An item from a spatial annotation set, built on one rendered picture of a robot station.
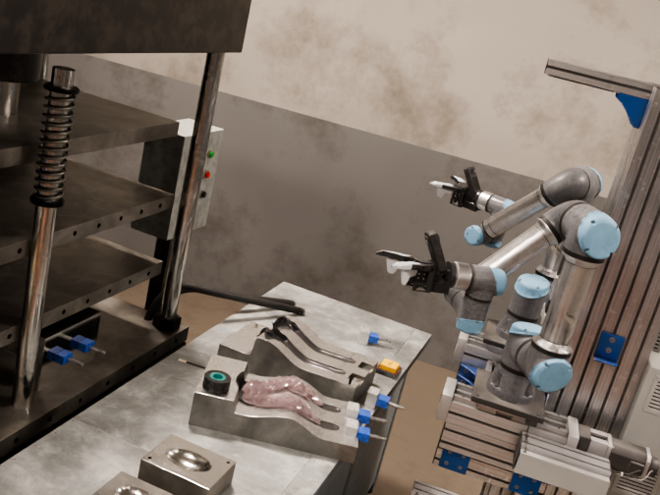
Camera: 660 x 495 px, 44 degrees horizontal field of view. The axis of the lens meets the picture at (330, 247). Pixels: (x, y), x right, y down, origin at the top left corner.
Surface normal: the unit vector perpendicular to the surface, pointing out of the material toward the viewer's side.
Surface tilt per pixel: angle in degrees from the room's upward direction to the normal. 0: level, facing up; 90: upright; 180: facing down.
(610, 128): 90
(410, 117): 90
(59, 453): 0
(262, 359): 90
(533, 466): 90
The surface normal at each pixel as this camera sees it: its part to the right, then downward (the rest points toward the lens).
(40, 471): 0.22, -0.93
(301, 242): -0.25, 0.25
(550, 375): 0.15, 0.47
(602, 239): 0.22, 0.22
